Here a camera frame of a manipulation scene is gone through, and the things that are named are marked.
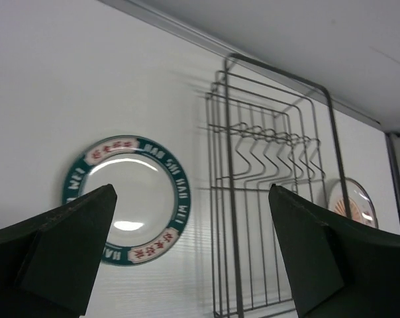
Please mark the red patterned glass plate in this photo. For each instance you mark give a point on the red patterned glass plate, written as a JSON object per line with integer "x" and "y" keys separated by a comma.
{"x": 362, "y": 209}

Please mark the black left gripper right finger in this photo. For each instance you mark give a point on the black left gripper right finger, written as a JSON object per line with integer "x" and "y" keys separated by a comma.
{"x": 336, "y": 267}

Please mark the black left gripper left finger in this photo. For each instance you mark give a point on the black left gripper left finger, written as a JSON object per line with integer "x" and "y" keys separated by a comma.
{"x": 49, "y": 262}

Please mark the green rimmed white plate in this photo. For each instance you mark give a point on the green rimmed white plate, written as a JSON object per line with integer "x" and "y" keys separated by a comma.
{"x": 153, "y": 195}

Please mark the wire dish rack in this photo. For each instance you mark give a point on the wire dish rack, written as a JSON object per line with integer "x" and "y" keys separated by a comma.
{"x": 265, "y": 126}

